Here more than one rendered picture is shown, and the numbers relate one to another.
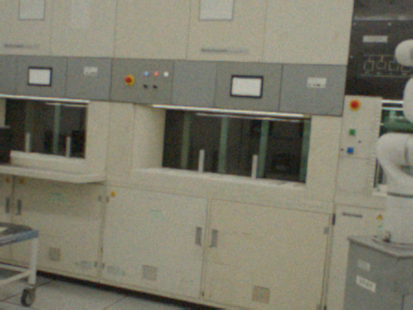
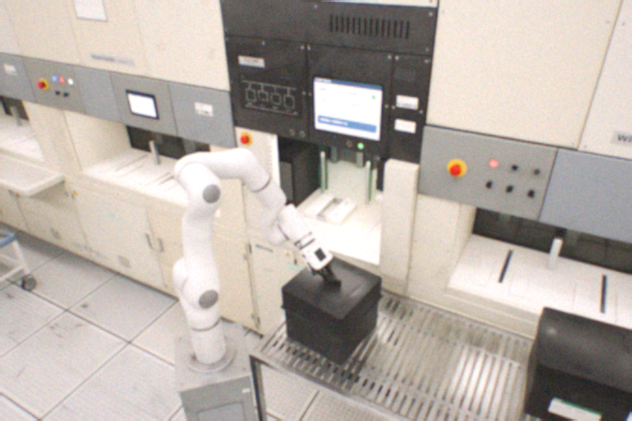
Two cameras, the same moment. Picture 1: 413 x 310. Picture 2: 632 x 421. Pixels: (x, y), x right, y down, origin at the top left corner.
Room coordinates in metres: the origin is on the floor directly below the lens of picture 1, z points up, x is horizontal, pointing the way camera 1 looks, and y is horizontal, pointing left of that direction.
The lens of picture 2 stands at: (0.55, -1.29, 2.20)
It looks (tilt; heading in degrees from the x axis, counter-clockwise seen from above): 32 degrees down; 13
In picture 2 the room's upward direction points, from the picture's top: 1 degrees counter-clockwise
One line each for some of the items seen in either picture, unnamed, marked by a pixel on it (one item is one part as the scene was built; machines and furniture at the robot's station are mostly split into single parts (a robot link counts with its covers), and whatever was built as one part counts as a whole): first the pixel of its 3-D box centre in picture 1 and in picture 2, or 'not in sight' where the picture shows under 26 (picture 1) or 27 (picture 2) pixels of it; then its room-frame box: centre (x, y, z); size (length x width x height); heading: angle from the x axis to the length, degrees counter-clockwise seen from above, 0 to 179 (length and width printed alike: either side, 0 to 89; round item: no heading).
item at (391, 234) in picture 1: (400, 220); (207, 336); (1.69, -0.59, 0.85); 0.19 x 0.19 x 0.18
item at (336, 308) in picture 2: not in sight; (332, 289); (1.90, -1.04, 0.98); 0.29 x 0.29 x 0.13; 65
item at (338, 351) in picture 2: not in sight; (332, 314); (1.90, -1.04, 0.85); 0.28 x 0.28 x 0.17; 65
